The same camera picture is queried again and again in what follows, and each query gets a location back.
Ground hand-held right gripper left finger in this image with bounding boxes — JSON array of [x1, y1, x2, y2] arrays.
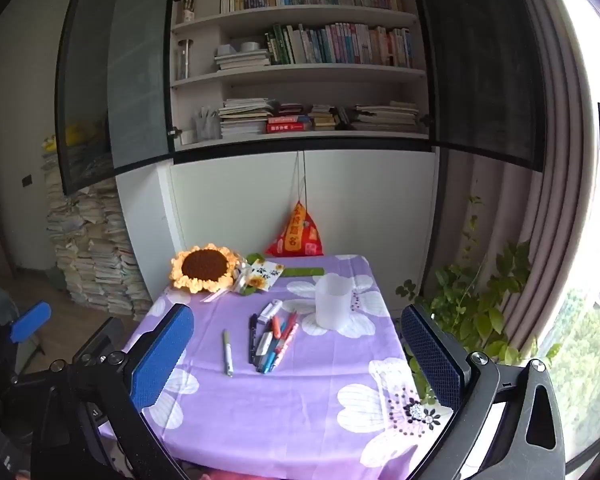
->
[[30, 303, 195, 480]]

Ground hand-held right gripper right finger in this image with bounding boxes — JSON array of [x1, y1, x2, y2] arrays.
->
[[401, 303, 567, 480]]

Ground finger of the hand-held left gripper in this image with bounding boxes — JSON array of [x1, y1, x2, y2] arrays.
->
[[0, 301, 52, 361], [10, 317, 126, 386]]

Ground olive green pen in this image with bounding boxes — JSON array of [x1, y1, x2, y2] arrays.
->
[[223, 329, 235, 377]]

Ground translucent white cup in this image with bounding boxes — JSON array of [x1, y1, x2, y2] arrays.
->
[[314, 272, 357, 332]]

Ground bunch of assorted pens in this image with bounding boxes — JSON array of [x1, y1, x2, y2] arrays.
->
[[247, 310, 301, 375]]

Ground white correction pen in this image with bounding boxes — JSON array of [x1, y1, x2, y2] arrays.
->
[[256, 298, 283, 324]]

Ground green potted plant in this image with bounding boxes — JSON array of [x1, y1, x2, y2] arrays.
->
[[395, 195, 563, 406]]

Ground large pile of books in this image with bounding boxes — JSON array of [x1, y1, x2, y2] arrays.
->
[[42, 150, 153, 322]]

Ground white ribbon bow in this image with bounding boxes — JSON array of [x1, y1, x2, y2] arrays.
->
[[202, 260, 251, 304]]

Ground crochet sunflower with green stem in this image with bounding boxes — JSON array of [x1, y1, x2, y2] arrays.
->
[[170, 244, 325, 292]]

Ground pink clothing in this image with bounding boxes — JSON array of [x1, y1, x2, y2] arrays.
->
[[195, 467, 245, 480]]

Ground purple floral tablecloth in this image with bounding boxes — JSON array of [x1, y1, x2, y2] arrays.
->
[[97, 254, 456, 480]]

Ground window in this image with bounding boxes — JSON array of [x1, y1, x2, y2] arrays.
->
[[542, 0, 600, 466]]

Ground white lower cabinet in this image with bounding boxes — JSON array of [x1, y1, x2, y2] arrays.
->
[[114, 147, 441, 306]]

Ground red pyramid pouch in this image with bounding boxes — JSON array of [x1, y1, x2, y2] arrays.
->
[[265, 200, 325, 257]]

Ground yellow plush toy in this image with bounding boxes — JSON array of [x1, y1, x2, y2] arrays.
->
[[42, 122, 110, 152]]

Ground grey pen holder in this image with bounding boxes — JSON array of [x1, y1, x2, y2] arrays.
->
[[195, 107, 221, 143]]

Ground wide stack of papers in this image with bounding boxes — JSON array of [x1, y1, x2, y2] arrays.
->
[[352, 101, 421, 134]]

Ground glass cabinet door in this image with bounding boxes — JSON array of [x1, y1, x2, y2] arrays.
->
[[54, 0, 177, 197], [405, 0, 548, 173]]

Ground tall stack of magazines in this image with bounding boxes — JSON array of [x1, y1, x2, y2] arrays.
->
[[219, 98, 275, 137]]

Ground red books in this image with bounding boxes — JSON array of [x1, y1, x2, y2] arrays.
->
[[266, 116, 313, 134]]

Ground stack of yellowish books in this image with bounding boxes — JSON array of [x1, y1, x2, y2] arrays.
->
[[310, 105, 338, 131]]

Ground pinkish grey curtain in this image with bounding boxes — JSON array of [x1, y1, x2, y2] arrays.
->
[[445, 0, 597, 361]]

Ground tall glass jar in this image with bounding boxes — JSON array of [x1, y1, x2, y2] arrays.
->
[[177, 39, 194, 81]]

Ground stack of white books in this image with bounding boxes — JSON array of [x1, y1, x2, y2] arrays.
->
[[214, 50, 271, 71]]

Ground white bookcase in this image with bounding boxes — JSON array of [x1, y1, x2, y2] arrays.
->
[[170, 0, 431, 150]]

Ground row of green and pastel books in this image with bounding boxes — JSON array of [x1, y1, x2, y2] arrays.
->
[[265, 22, 413, 67]]

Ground thin hanging string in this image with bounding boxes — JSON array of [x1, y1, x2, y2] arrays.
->
[[292, 150, 309, 207]]

